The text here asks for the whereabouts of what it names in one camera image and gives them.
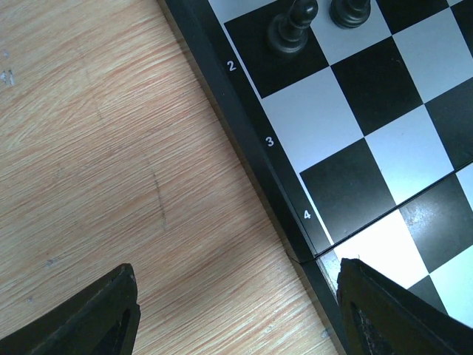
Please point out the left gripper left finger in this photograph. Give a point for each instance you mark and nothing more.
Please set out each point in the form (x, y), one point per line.
(103, 318)

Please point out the black chess pawn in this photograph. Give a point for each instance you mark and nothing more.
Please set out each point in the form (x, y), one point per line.
(287, 33)

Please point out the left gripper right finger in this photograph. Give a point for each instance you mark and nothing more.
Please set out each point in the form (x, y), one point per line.
(381, 317)

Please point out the black chess piece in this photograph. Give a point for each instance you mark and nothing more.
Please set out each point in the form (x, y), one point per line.
(350, 14)

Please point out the black and white chessboard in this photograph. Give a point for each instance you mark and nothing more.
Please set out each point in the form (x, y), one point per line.
(360, 146)

